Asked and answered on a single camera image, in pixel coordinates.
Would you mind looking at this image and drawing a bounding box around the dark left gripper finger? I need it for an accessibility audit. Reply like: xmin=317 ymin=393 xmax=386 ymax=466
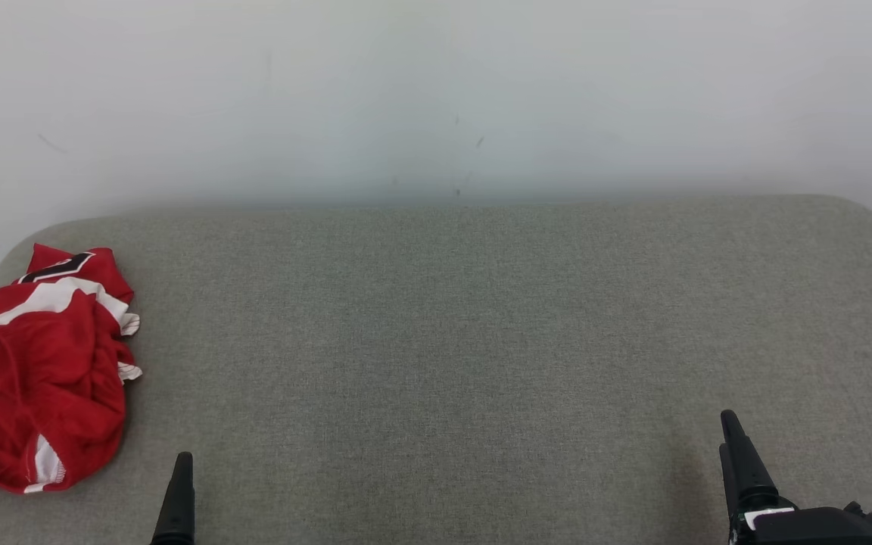
xmin=151 ymin=452 xmax=196 ymax=545

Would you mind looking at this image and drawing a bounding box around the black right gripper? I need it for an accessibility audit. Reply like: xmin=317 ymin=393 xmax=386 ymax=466
xmin=719 ymin=410 xmax=872 ymax=545

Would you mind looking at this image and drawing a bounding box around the red basketball shorts white stripe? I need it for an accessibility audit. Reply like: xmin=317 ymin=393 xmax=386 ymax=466
xmin=0 ymin=279 xmax=131 ymax=494

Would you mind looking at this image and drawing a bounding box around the red basketball jersey black print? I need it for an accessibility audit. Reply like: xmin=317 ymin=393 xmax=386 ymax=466
xmin=12 ymin=244 xmax=143 ymax=383

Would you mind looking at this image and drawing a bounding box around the grey fabric sofa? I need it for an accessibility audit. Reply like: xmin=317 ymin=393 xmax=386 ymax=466
xmin=0 ymin=195 xmax=872 ymax=545

